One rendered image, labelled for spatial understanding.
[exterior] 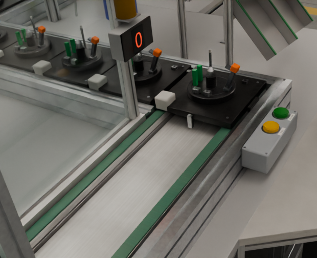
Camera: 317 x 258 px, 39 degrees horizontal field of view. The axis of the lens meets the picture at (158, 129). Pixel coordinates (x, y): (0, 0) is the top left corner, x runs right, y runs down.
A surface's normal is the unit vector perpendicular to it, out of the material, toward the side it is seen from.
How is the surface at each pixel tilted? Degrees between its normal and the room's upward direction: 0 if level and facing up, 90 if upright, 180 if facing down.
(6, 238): 90
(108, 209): 0
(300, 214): 0
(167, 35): 0
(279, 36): 45
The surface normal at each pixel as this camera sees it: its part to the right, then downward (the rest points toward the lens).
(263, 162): -0.54, 0.54
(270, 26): 0.44, -0.33
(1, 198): 0.83, 0.25
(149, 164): -0.10, -0.80
